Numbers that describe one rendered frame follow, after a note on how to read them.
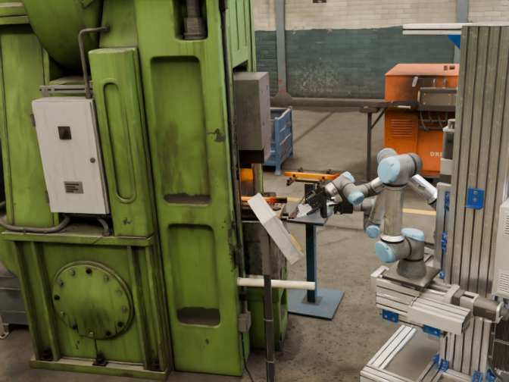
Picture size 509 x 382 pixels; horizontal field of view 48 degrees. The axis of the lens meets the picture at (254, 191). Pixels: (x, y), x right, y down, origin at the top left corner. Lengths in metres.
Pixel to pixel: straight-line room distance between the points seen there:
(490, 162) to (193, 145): 1.50
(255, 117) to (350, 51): 7.80
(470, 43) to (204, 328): 2.14
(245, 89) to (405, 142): 3.84
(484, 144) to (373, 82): 8.14
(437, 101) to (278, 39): 5.38
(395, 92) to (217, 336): 4.03
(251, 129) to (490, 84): 1.27
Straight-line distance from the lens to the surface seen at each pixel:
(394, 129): 6.78
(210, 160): 3.06
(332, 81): 11.09
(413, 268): 2.99
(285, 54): 11.42
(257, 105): 3.19
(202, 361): 3.67
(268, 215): 2.79
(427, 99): 6.51
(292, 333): 4.02
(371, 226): 3.34
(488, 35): 2.77
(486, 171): 2.88
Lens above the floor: 2.23
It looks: 20 degrees down
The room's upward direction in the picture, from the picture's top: 3 degrees counter-clockwise
